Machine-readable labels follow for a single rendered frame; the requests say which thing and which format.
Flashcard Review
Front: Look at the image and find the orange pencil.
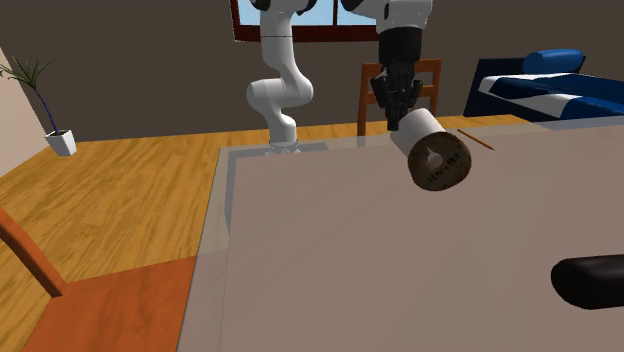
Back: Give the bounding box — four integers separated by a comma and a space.
456, 128, 496, 152

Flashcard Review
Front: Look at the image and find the dark red framed window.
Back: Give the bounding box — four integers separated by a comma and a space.
229, 0, 387, 44

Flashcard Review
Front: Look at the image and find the plant in white pot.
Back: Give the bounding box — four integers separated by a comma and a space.
0, 55, 78, 158

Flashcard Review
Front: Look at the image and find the blue and white bed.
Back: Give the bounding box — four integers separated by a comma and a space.
462, 48, 624, 124

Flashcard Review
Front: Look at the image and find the white spool with brown end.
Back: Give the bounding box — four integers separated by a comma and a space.
389, 107, 473, 192

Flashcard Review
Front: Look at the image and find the orange-brown wooden chair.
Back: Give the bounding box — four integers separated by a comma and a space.
356, 57, 443, 138
0, 206, 199, 352

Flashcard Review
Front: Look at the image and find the black rounded object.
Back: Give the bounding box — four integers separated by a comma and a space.
550, 253, 624, 311

